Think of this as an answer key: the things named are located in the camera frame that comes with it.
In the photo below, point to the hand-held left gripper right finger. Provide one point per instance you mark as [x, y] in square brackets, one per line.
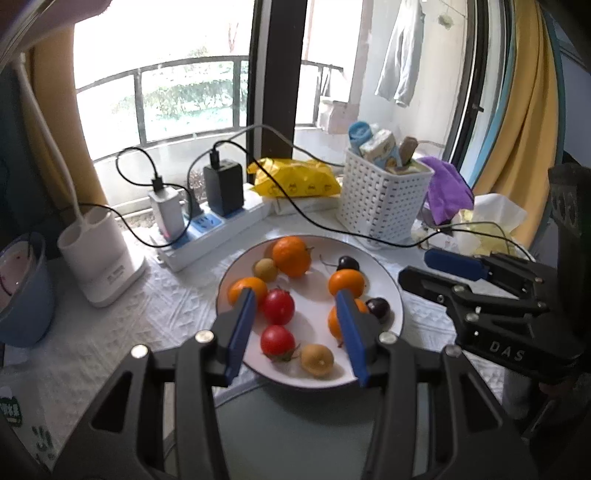
[351, 332]

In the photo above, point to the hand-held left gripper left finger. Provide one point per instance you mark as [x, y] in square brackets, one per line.
[242, 323]

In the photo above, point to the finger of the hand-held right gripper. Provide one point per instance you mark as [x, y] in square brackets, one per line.
[429, 284]
[452, 264]

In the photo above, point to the orange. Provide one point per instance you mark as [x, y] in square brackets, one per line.
[334, 323]
[291, 256]
[254, 286]
[348, 281]

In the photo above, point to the dark cherry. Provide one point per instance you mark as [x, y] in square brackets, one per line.
[377, 308]
[347, 264]

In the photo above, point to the red tomato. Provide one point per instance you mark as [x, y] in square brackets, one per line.
[278, 306]
[277, 341]

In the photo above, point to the brown longan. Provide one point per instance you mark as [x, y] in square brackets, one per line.
[317, 361]
[265, 270]

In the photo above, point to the white plate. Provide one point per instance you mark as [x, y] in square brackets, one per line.
[318, 295]

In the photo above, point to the yellow tissue pack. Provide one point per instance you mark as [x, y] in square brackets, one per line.
[480, 230]

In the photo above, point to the white tissue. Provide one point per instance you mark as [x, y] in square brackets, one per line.
[498, 210]

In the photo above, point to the purple cloth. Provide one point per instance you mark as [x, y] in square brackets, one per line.
[445, 189]

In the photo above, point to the white textured tablecloth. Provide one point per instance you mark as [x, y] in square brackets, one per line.
[161, 314]

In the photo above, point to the white plastic basket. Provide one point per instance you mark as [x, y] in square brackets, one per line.
[378, 198]

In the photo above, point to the small pale box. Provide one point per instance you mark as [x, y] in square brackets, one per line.
[415, 168]

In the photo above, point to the white power strip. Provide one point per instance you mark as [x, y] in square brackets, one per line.
[249, 213]

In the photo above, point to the brown snack bar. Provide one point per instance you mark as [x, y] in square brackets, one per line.
[407, 147]

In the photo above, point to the yellow curtain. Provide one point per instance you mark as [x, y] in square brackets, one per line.
[60, 138]
[521, 115]

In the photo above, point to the white wipes packet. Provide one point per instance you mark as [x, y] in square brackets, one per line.
[314, 205]

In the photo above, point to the white charger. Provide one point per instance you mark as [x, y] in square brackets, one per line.
[166, 212]

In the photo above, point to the black charger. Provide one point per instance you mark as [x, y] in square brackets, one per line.
[224, 187]

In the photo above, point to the printed tissue packet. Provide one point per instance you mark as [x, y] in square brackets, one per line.
[378, 147]

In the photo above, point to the yellow packet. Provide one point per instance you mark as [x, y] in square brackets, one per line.
[300, 180]

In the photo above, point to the blue capped bottle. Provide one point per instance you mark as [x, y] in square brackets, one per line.
[361, 134]

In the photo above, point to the blue cup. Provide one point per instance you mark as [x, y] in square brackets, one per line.
[27, 300]

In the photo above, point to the hanging grey garment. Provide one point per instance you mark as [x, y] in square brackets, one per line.
[401, 50]

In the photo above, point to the white packet with green print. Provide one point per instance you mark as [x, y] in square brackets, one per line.
[27, 415]

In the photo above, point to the black balcony railing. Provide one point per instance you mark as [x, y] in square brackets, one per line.
[138, 92]

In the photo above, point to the dark window frame post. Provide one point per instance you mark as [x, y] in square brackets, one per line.
[277, 69]

